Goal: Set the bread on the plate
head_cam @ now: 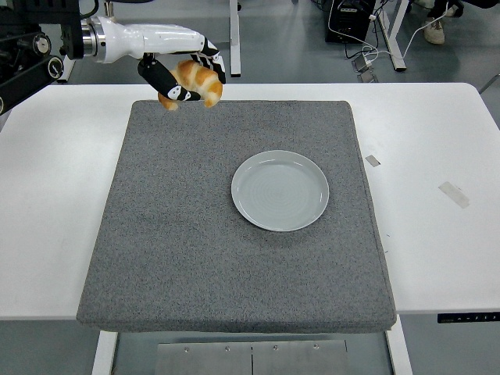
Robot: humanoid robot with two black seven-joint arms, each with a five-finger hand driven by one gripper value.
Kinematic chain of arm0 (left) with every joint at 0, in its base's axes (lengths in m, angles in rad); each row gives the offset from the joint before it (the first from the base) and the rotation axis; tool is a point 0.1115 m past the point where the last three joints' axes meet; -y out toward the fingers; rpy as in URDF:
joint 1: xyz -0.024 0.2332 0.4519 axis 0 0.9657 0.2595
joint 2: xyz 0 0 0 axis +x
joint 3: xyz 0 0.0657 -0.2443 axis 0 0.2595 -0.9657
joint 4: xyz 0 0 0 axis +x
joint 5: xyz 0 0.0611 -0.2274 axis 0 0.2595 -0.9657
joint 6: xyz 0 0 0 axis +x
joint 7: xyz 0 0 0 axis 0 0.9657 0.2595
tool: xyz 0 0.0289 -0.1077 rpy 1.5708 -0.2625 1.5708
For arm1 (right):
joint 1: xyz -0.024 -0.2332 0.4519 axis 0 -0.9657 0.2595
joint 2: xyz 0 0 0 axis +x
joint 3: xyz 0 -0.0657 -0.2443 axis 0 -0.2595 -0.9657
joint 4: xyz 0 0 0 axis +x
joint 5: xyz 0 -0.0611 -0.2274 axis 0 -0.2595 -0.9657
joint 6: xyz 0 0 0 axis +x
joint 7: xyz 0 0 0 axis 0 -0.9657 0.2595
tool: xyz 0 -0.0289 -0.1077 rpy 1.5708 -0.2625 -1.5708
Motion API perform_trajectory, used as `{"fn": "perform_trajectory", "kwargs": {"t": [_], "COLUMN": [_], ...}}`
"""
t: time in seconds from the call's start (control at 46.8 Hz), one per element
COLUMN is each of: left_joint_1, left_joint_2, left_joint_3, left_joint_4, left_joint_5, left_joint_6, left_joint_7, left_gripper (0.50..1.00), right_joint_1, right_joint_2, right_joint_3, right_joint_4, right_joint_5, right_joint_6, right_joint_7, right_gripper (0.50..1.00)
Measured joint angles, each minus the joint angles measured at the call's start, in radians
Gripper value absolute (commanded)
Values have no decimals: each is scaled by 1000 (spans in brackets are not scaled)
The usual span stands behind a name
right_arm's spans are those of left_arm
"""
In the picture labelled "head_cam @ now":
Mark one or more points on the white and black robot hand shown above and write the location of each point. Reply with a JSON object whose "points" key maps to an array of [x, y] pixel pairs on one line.
{"points": [[156, 39]]}

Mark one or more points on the golden brown croissant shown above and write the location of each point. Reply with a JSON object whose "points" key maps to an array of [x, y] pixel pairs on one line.
{"points": [[195, 76]]}

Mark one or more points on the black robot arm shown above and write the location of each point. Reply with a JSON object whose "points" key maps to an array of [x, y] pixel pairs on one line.
{"points": [[35, 43]]}

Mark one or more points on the round grey plate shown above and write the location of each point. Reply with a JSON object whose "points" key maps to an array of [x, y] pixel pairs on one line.
{"points": [[279, 191]]}

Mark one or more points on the grey metal plate with screws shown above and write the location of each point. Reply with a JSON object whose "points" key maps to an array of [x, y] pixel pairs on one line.
{"points": [[250, 357]]}

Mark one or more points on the white background table leg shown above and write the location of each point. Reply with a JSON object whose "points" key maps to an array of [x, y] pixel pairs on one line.
{"points": [[234, 39], [395, 39], [66, 74]]}

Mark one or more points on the black electronics box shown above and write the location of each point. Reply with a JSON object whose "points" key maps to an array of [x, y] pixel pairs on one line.
{"points": [[347, 21]]}

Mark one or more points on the grey floor adapter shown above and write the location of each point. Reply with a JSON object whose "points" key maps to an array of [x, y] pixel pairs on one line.
{"points": [[368, 77], [361, 63]]}

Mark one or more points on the grey felt mat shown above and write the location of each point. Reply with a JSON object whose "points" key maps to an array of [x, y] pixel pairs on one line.
{"points": [[218, 265]]}

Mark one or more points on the small grey tape piece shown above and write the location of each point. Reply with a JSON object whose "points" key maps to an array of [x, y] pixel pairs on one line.
{"points": [[372, 161]]}

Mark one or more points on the person's white shoe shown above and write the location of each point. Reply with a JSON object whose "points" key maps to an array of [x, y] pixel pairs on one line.
{"points": [[433, 31]]}

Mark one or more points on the long grey tape piece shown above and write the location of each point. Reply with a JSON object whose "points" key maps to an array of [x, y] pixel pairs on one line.
{"points": [[453, 194]]}

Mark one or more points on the grey chair leg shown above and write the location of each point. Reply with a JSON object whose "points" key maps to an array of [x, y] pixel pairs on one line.
{"points": [[490, 82]]}

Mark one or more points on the black table control panel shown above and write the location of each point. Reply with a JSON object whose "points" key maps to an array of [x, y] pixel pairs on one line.
{"points": [[468, 317]]}

